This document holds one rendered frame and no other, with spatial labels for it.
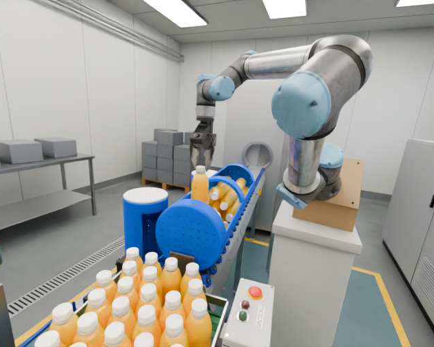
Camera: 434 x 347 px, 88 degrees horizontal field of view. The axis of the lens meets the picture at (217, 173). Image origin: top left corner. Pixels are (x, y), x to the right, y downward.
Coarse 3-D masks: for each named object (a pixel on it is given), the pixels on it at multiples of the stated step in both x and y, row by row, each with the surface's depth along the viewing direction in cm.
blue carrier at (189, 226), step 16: (224, 176) 126; (240, 176) 165; (240, 192) 122; (176, 208) 85; (192, 208) 83; (208, 208) 86; (240, 208) 116; (160, 224) 89; (176, 224) 87; (192, 224) 85; (208, 224) 83; (224, 224) 88; (160, 240) 91; (176, 240) 88; (192, 240) 86; (208, 240) 84; (224, 240) 86; (208, 256) 86
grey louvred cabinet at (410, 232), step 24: (408, 144) 276; (432, 144) 225; (408, 168) 265; (432, 168) 214; (408, 192) 255; (432, 192) 207; (408, 216) 245; (432, 216) 201; (384, 240) 297; (408, 240) 236; (432, 240) 195; (408, 264) 228; (432, 264) 189; (432, 288) 183; (432, 312) 179
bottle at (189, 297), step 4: (188, 288) 63; (188, 292) 62; (200, 292) 62; (184, 296) 64; (188, 296) 62; (192, 296) 62; (196, 296) 62; (200, 296) 62; (204, 296) 63; (184, 300) 63; (188, 300) 62; (192, 300) 61; (184, 304) 62; (188, 304) 61; (188, 308) 61; (188, 312) 61
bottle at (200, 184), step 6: (198, 174) 90; (204, 174) 91; (192, 180) 91; (198, 180) 89; (204, 180) 90; (192, 186) 91; (198, 186) 89; (204, 186) 90; (192, 192) 91; (198, 192) 90; (204, 192) 90; (192, 198) 92; (198, 198) 90; (204, 198) 91
